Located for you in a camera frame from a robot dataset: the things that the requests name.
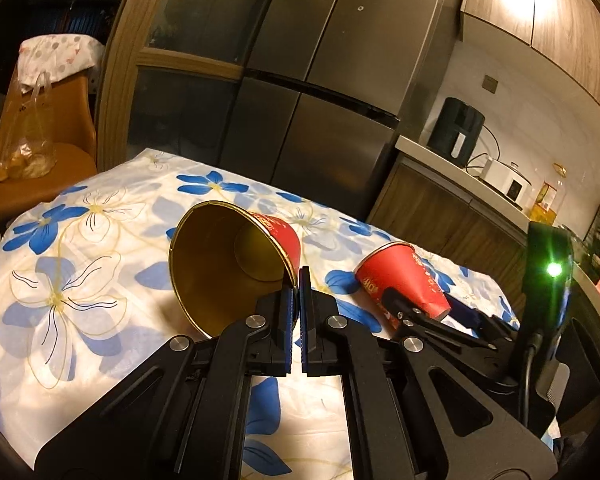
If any black air fryer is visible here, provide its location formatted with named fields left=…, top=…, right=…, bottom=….
left=426, top=97, right=486, bottom=168

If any clear bag of oranges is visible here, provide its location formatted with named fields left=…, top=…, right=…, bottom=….
left=0, top=71, right=58, bottom=182

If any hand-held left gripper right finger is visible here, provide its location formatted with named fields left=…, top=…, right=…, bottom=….
left=300, top=266, right=558, bottom=480

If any wooden glass sliding door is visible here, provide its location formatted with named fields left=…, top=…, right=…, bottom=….
left=96, top=0, right=291, bottom=176

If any white dotted cloth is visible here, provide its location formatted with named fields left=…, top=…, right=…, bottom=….
left=19, top=35, right=106, bottom=93

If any white electric cooker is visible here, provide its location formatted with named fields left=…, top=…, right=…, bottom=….
left=481, top=156, right=533, bottom=207

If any grey steel refrigerator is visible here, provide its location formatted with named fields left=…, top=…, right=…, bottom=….
left=215, top=0, right=463, bottom=221

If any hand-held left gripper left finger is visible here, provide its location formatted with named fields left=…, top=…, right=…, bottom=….
left=34, top=282, right=299, bottom=480

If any cooking oil bottle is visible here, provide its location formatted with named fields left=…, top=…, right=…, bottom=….
left=530, top=162, right=568, bottom=223

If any blue floral tablecloth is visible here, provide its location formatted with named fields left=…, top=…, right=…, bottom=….
left=0, top=147, right=561, bottom=480

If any brown leather chair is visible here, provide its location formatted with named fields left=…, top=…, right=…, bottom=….
left=0, top=67, right=98, bottom=223

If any kitchen counter with wooden cabinets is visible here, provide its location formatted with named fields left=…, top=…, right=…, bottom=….
left=367, top=135, right=600, bottom=411

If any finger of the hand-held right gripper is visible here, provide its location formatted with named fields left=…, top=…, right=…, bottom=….
left=450, top=299, right=521, bottom=348
left=380, top=287, right=518, bottom=386

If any wooden wall cabinet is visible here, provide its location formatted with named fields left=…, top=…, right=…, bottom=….
left=460, top=0, right=600, bottom=133

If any red paper cup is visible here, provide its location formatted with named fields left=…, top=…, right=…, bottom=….
left=355, top=241, right=452, bottom=331
left=168, top=201, right=302, bottom=339

